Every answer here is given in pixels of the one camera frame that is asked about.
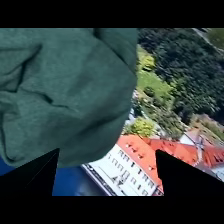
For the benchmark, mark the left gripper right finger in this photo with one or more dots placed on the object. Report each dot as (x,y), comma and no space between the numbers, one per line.
(186,178)

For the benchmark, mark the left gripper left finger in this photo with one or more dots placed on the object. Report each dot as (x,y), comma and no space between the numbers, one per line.
(36,178)

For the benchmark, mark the green garment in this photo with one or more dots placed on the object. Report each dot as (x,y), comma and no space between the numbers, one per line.
(66,96)

